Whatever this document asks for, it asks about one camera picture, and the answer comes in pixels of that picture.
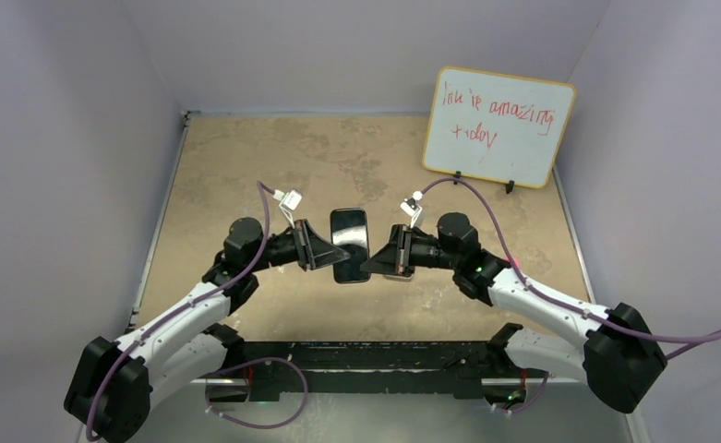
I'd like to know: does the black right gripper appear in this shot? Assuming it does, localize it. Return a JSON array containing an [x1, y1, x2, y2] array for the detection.
[[362, 224, 460, 278]]

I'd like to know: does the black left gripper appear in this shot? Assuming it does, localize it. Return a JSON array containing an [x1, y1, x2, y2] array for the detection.
[[247, 219, 348, 273]]

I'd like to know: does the white silicone phone case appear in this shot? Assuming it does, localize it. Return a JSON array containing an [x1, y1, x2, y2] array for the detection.
[[383, 273, 415, 281]]

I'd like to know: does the black phone silver edge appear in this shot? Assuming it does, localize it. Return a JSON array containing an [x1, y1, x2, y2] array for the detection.
[[330, 210, 370, 282]]

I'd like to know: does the black phone case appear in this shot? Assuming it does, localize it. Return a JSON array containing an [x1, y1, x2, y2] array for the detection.
[[329, 208, 372, 285]]

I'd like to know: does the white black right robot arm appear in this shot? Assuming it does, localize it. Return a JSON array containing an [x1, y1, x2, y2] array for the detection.
[[360, 212, 668, 413]]

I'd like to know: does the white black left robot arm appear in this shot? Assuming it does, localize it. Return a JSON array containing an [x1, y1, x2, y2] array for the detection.
[[64, 218, 350, 442]]

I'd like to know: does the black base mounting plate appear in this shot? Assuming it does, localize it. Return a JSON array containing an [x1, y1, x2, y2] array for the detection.
[[206, 341, 544, 402]]

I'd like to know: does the yellow framed whiteboard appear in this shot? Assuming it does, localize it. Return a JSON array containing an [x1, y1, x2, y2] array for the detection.
[[422, 66, 577, 189]]

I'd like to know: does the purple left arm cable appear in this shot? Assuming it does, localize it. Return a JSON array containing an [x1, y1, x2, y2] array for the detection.
[[84, 180, 308, 441]]

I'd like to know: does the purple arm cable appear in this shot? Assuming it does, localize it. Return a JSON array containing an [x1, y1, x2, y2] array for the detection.
[[84, 180, 308, 441], [412, 177, 721, 417]]

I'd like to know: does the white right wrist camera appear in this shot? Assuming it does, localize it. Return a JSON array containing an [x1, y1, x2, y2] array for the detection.
[[400, 191, 424, 228]]

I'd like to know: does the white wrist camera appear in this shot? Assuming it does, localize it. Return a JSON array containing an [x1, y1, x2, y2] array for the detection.
[[400, 191, 424, 228], [273, 189, 303, 227]]

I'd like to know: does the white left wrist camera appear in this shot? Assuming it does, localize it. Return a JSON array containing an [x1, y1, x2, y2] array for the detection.
[[273, 189, 303, 227]]

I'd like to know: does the aluminium frame rail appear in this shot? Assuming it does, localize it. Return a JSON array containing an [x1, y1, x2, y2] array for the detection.
[[224, 329, 633, 386]]

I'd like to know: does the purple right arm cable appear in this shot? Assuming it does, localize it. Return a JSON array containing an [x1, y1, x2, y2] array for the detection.
[[412, 177, 721, 417]]

